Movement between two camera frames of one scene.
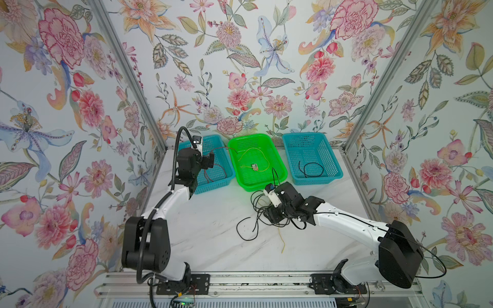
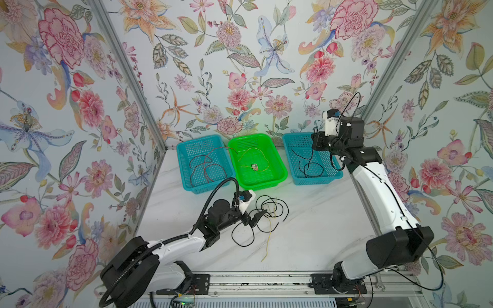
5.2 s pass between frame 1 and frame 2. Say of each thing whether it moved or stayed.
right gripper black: moved
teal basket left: stayed
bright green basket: stayed
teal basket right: stayed
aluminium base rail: stayed
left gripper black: moved
